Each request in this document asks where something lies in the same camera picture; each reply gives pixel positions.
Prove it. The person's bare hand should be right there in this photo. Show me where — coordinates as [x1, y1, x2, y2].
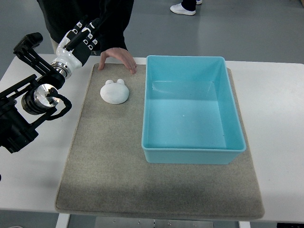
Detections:
[98, 47, 137, 74]

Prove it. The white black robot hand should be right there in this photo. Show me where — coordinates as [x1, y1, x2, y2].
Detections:
[56, 16, 101, 68]

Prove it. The white frog toy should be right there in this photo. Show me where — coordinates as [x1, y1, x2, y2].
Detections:
[100, 79, 129, 105]

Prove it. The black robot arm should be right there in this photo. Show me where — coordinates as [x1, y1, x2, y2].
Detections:
[0, 32, 72, 153]

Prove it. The person's black sleeve forearm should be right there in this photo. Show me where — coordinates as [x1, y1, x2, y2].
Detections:
[38, 0, 135, 52]

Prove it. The blue plastic box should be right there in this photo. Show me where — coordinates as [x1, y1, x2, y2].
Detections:
[142, 55, 247, 164]

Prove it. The beige felt mat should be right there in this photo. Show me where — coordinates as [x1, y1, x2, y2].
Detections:
[55, 64, 265, 220]

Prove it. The white table leg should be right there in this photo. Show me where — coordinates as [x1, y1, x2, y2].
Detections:
[55, 213, 70, 228]

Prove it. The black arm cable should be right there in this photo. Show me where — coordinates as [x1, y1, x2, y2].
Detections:
[47, 87, 73, 121]

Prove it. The metal table base plate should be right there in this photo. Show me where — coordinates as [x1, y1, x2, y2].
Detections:
[95, 217, 214, 228]

